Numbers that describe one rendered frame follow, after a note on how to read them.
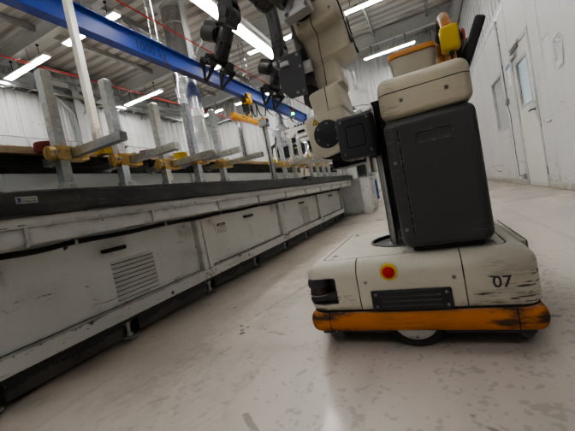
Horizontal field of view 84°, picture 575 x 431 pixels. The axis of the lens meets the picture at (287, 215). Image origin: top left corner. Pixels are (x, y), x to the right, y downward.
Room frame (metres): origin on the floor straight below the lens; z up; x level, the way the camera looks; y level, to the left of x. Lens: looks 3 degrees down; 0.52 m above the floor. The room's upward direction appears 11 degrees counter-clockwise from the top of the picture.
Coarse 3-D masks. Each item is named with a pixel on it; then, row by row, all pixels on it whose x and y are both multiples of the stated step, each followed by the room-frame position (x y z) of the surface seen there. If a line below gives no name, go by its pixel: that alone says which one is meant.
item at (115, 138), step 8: (104, 136) 1.11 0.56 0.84; (112, 136) 1.10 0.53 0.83; (120, 136) 1.08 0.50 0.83; (88, 144) 1.15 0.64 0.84; (96, 144) 1.13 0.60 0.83; (104, 144) 1.11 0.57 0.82; (112, 144) 1.12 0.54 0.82; (72, 152) 1.18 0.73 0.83; (80, 152) 1.17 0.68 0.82; (88, 152) 1.17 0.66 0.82
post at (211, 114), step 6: (210, 114) 2.07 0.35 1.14; (210, 120) 2.07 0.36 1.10; (210, 126) 2.07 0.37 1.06; (216, 126) 2.08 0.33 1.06; (216, 132) 2.07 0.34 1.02; (216, 138) 2.06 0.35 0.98; (216, 144) 2.07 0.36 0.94; (216, 150) 2.07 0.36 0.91; (222, 168) 2.06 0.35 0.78; (222, 174) 2.07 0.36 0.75
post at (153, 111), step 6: (150, 108) 1.61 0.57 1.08; (156, 108) 1.62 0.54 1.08; (150, 114) 1.62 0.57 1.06; (156, 114) 1.62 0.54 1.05; (156, 120) 1.61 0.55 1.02; (156, 126) 1.61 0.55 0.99; (156, 132) 1.61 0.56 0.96; (162, 132) 1.63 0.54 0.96; (156, 138) 1.61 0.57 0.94; (162, 138) 1.62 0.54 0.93; (156, 144) 1.62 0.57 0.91; (162, 144) 1.61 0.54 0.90; (162, 156) 1.61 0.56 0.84; (168, 156) 1.64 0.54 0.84; (162, 174) 1.62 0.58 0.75; (168, 174) 1.61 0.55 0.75
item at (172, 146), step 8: (168, 144) 1.32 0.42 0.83; (176, 144) 1.32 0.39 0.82; (144, 152) 1.38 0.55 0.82; (152, 152) 1.36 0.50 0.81; (160, 152) 1.34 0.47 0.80; (168, 152) 1.36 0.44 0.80; (136, 160) 1.40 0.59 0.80; (144, 160) 1.42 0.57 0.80; (104, 168) 1.48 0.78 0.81; (112, 168) 1.47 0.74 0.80
